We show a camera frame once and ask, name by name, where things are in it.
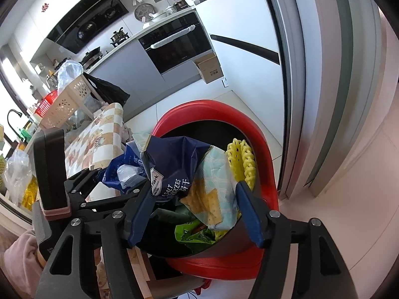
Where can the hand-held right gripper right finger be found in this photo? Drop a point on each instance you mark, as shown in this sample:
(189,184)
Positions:
(249,218)

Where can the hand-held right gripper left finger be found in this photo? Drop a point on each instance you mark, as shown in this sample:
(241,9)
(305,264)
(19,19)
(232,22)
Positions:
(140,218)

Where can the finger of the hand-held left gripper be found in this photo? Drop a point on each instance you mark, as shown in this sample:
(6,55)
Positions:
(103,204)
(89,177)

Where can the green snack bag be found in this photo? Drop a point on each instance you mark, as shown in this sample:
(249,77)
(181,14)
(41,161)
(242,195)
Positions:
(190,233)

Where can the blue cracker bag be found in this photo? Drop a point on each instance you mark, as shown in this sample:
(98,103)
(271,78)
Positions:
(174,155)

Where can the black trash bin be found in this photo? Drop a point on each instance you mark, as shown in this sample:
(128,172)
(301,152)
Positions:
(193,130)

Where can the person's left forearm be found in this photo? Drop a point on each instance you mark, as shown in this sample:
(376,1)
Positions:
(18,255)

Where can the clear crumpled plastic bag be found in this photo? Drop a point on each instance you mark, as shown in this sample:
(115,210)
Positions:
(18,168)

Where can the gold foil bag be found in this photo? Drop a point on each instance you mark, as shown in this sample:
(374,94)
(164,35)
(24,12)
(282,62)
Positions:
(31,193)

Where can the checkered tablecloth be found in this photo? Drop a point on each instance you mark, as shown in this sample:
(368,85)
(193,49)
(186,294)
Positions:
(103,127)

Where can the red plastic stool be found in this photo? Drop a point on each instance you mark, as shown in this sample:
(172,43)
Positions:
(265,162)

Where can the black kitchen faucet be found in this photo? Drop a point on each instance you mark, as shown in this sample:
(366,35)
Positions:
(9,121)

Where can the red plastic basket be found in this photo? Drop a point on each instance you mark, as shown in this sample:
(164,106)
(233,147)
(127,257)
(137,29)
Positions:
(46,104)

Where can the beige plastic chair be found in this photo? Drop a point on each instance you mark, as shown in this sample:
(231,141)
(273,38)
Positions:
(67,101)

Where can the black plastic bag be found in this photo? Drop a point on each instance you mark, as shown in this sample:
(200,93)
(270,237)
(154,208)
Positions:
(107,90)

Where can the translucent plastic bag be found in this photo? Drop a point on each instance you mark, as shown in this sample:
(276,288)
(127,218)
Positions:
(68,73)

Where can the grey kitchen counter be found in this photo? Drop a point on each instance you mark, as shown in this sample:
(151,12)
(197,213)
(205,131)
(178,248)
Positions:
(140,84)

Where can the black frying pan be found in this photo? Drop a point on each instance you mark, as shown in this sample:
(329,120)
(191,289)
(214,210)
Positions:
(93,55)

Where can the steel cooking pot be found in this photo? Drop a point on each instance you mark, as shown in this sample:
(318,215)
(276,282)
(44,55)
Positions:
(120,36)

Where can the black range hood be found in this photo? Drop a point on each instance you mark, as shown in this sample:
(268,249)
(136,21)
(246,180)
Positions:
(87,25)

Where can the cardboard box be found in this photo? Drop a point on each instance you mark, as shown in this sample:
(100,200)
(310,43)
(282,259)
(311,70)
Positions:
(212,68)

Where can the black built-in oven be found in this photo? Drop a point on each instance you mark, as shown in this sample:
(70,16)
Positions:
(177,49)

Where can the grey round steamer tray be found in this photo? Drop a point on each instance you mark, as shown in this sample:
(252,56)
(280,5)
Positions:
(144,11)

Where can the white refrigerator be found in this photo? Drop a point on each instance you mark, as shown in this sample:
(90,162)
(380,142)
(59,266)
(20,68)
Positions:
(246,25)

